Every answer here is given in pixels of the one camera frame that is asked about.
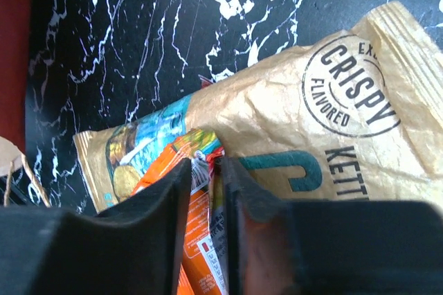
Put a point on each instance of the gold snack bag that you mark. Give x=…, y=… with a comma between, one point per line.
x=358, y=115

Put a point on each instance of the orange Fox's fruits bag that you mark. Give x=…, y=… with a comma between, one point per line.
x=200, y=271

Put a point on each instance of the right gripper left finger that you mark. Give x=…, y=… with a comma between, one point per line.
x=134, y=247

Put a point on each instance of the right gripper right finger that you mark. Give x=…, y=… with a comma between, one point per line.
x=291, y=246

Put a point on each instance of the red paper bag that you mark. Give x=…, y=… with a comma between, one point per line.
x=15, y=28

